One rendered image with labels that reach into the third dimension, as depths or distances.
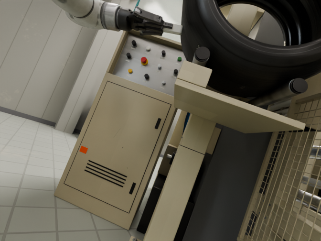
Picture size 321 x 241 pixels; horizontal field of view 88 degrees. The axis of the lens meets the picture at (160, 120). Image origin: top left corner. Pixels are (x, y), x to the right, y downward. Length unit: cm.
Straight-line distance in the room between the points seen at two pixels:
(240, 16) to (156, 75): 59
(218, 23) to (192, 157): 57
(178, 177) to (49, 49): 346
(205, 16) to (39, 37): 354
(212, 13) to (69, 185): 121
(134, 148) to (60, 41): 313
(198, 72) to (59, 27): 362
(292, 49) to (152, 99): 78
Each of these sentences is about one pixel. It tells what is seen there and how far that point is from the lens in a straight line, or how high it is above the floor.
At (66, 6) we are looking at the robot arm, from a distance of 67.
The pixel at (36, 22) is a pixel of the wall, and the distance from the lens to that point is 398.
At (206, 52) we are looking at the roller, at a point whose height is 90.
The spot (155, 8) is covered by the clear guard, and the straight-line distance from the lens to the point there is 146.
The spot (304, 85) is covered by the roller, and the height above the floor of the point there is 90.
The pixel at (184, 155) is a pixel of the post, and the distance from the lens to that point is 84.
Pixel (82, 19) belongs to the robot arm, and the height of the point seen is 91.
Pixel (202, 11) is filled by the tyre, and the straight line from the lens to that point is 60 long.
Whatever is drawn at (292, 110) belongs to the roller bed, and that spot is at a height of 95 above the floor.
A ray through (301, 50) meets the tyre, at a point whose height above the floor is 99.
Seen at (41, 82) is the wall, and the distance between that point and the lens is 381.
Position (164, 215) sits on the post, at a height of 28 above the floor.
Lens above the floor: 64
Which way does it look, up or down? 4 degrees up
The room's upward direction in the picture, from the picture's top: 21 degrees clockwise
